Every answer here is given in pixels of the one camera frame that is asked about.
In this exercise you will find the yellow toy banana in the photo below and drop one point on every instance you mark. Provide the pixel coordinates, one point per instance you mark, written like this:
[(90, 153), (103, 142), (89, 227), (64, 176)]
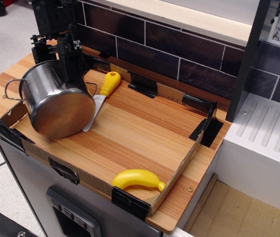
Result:
[(138, 177)]

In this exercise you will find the white toy sink drainboard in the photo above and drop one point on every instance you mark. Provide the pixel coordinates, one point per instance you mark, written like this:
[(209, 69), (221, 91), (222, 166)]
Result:
[(249, 158)]

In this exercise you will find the dark grey right post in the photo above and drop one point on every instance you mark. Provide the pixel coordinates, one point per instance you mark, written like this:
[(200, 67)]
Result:
[(240, 93)]

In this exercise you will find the grey oven control panel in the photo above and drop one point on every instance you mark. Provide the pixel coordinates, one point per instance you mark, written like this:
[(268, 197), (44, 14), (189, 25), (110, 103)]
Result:
[(72, 220)]

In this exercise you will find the stainless steel pot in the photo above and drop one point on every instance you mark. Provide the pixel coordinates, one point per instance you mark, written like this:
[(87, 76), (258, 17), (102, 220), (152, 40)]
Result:
[(56, 108)]

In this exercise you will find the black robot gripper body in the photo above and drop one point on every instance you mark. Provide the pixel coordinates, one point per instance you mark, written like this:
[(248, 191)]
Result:
[(57, 26)]

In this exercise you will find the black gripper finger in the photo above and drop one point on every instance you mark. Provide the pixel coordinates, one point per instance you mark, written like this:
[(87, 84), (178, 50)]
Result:
[(43, 53), (72, 63)]

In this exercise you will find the yellow handled toy knife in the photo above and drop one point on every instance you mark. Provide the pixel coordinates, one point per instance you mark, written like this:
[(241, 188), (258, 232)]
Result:
[(112, 80)]

